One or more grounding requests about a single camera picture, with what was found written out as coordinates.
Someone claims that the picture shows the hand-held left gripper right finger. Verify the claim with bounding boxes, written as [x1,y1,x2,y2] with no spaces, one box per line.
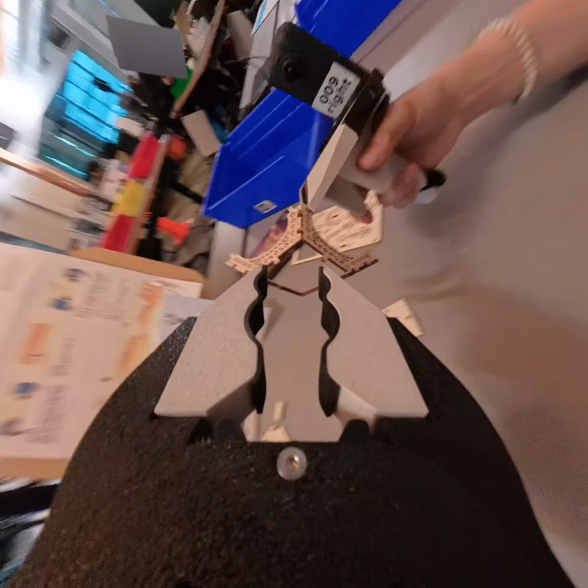
[318,266,430,422]

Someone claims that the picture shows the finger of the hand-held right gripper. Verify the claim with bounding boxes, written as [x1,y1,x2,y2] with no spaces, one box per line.
[304,123,357,210]
[323,176,369,217]

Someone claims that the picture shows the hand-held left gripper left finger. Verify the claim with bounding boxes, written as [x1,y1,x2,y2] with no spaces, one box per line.
[153,266,269,420]

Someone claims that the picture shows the wooden lattice tower model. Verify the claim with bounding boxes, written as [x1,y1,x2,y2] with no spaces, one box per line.
[226,204,379,295]

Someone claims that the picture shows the person's right forearm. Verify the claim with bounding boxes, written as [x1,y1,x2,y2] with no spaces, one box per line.
[519,0,588,95]

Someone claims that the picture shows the grey desk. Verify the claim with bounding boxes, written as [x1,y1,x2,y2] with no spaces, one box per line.
[202,0,588,588]

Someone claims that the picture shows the person's right hand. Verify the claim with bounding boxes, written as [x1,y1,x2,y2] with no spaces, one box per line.
[357,50,516,209]

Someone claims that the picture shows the wooden laser-cut parts sheet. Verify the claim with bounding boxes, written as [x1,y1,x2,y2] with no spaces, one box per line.
[292,190,385,265]

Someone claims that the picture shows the toothed square wooden plate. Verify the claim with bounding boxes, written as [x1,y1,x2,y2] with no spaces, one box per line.
[382,299,427,338]

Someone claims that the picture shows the blue plastic bin white label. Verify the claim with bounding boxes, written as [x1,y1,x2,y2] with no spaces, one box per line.
[202,87,334,228]

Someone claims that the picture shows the dark purple box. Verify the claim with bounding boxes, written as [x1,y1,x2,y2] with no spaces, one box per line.
[248,209,295,261]

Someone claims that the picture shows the pale wooden display board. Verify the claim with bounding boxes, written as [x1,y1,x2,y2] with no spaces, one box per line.
[0,247,208,481]

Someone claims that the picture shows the orange cone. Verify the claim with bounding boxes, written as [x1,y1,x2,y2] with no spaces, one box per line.
[156,216,192,247]

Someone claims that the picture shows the large printed instruction sheet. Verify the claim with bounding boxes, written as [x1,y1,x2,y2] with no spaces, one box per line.
[0,243,204,460]

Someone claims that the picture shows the red plastic bin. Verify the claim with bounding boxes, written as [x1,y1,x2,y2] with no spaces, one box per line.
[129,133,160,180]
[101,213,139,251]

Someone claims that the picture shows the yellow plastic bin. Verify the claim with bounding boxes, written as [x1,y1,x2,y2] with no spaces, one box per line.
[112,181,148,217]

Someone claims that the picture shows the large glass window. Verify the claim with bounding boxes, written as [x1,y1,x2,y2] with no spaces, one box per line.
[39,50,132,181]

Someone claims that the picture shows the white pearl bracelet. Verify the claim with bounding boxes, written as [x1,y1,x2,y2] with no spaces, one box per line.
[478,17,541,100]

